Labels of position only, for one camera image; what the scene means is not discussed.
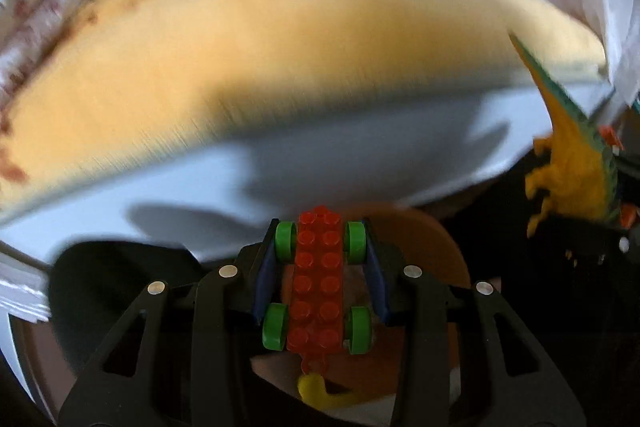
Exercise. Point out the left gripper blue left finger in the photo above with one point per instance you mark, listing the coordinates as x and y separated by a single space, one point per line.
264 266

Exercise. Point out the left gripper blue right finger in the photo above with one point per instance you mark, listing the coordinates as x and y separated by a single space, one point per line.
374 272

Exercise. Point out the orange green toy dinosaur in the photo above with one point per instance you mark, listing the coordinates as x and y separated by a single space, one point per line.
580 177

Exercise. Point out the red brick toy car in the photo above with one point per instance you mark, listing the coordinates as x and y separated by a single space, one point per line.
311 320

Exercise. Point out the orange plastic trash bin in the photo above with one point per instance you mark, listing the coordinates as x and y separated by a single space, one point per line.
416 348

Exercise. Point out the yellow plastic object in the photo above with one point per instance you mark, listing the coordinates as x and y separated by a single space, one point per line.
312 390

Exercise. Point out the yellow floral plush blanket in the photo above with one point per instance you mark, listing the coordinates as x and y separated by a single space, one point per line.
138 81

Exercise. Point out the white bed frame side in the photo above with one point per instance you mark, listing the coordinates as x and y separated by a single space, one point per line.
218 198

